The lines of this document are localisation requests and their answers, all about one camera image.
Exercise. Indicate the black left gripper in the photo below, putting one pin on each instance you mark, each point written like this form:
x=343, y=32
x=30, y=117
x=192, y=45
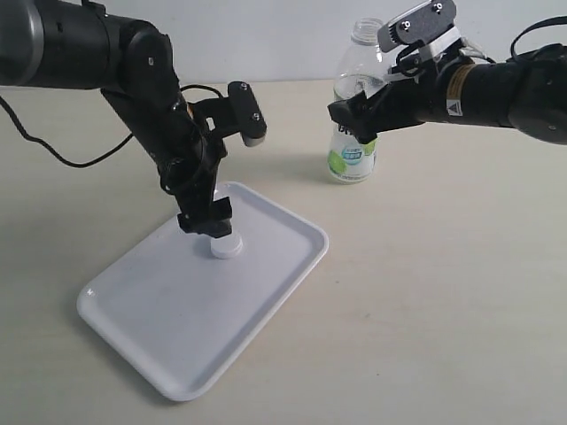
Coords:
x=188, y=159

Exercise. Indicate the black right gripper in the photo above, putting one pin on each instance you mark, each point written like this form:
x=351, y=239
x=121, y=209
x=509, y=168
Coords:
x=410, y=97

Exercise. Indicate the white bottle cap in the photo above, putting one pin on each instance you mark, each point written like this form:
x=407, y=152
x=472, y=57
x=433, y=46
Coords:
x=227, y=247

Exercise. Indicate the clear plastic drink bottle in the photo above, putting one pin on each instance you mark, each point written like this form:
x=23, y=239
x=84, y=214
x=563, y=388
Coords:
x=352, y=157

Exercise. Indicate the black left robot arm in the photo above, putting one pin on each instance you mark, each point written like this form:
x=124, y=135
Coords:
x=59, y=45

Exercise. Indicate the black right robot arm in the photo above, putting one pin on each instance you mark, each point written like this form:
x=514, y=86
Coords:
x=526, y=93

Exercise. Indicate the white rectangular plastic tray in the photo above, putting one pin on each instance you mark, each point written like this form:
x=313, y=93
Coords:
x=178, y=315

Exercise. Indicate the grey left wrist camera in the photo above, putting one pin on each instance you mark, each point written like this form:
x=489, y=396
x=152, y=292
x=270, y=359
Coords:
x=236, y=113

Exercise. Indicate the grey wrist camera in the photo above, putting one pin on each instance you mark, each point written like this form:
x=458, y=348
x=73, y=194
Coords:
x=236, y=113
x=427, y=28

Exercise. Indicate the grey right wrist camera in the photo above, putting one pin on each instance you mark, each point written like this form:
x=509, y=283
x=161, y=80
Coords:
x=427, y=28

